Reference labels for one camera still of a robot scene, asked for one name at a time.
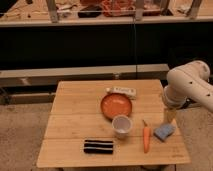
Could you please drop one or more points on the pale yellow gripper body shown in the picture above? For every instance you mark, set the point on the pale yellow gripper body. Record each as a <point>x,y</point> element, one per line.
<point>169,115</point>

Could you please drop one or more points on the orange ceramic bowl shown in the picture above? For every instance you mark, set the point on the orange ceramic bowl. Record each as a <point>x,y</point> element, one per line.
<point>115,104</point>

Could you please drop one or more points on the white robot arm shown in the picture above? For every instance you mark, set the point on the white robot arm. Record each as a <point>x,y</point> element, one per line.
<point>188,81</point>

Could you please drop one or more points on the blue sponge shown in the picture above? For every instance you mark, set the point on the blue sponge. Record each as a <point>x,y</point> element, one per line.
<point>164,131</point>

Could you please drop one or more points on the orange carrot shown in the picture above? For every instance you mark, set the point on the orange carrot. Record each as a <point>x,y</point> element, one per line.
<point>146,137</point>

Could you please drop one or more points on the white tube package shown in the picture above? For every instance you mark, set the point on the white tube package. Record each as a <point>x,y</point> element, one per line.
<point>129,92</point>

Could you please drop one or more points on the white plastic cup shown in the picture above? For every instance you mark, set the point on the white plastic cup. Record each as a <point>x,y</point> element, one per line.
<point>121,125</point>

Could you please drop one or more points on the wooden table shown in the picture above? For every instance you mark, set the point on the wooden table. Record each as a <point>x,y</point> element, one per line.
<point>76,116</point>

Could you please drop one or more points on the red object on shelf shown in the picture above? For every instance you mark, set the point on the red object on shelf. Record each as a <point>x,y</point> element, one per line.
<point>117,8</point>

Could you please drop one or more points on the black object on shelf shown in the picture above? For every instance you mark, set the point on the black object on shelf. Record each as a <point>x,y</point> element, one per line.
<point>90,11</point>

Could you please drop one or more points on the long wooden bench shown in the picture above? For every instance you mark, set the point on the long wooden bench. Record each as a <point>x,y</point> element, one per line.
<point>51,76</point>

